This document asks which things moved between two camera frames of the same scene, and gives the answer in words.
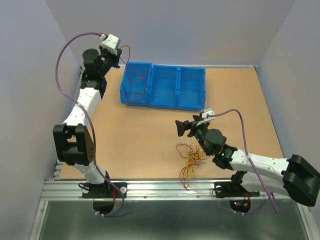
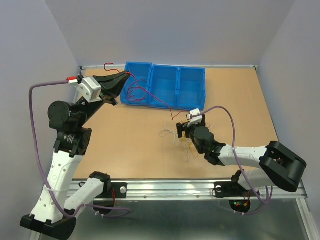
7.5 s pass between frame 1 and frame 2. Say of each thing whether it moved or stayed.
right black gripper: stayed
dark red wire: moved
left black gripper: moved
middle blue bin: stayed
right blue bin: stayed
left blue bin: stayed
